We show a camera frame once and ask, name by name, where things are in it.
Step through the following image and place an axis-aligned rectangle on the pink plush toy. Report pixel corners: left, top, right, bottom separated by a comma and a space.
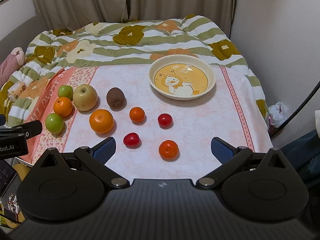
0, 47, 25, 87

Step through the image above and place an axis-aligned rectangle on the small green apple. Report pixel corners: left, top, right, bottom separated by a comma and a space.
45, 113, 63, 134
58, 85, 73, 100

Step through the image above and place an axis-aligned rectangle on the grey bed headboard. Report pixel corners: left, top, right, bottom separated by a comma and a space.
0, 15, 47, 63

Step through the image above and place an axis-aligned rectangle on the black cable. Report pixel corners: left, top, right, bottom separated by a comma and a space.
269, 80, 320, 138

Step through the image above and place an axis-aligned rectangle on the red cherry tomato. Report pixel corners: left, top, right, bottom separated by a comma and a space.
123, 133, 140, 147
158, 113, 173, 127

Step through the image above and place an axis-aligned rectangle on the snack packet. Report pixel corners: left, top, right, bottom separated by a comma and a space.
8, 81, 27, 102

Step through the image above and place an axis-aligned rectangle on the large orange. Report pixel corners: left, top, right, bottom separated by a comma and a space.
89, 109, 114, 134

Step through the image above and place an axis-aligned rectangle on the striped floral quilt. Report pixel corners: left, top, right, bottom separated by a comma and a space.
3, 15, 268, 119

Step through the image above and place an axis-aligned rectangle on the white plastic bag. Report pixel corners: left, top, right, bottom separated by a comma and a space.
268, 102, 287, 128

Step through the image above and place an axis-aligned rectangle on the pink floral cloth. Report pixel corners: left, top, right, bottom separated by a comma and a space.
28, 64, 272, 180

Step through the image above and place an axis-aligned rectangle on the yellow apple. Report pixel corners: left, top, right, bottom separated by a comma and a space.
73, 84, 98, 112

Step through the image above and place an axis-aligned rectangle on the small tangerine front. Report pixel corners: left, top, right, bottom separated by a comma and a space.
158, 140, 179, 160

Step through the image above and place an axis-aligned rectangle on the brown kiwi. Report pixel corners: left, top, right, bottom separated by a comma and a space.
106, 87, 125, 109

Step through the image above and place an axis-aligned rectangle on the cream duck plate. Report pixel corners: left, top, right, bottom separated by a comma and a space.
148, 55, 216, 101

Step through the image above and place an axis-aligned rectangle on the small orange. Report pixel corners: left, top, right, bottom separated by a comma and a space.
53, 97, 73, 118

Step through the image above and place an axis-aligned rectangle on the beige curtain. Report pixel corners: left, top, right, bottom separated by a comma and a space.
33, 0, 235, 34

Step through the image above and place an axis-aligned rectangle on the small tangerine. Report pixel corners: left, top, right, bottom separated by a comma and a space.
158, 140, 179, 160
129, 107, 145, 123

